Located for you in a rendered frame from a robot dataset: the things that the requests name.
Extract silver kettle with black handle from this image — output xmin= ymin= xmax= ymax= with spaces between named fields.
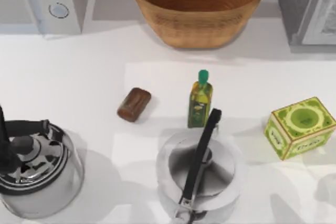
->
xmin=156 ymin=108 xmax=243 ymax=224

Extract silver kettle with black knob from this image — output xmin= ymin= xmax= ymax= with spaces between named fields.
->
xmin=0 ymin=105 xmax=85 ymax=219

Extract pale microwave oven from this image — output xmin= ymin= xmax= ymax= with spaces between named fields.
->
xmin=0 ymin=0 xmax=92 ymax=36

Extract wooden basket bowl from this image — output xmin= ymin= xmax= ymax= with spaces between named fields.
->
xmin=131 ymin=0 xmax=265 ymax=49

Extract small microwave knob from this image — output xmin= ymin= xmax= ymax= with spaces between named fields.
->
xmin=48 ymin=2 xmax=70 ymax=19

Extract green square box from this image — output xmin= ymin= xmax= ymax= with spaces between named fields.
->
xmin=264 ymin=97 xmax=336 ymax=161

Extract green oil bottle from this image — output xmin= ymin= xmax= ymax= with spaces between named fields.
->
xmin=187 ymin=69 xmax=213 ymax=129

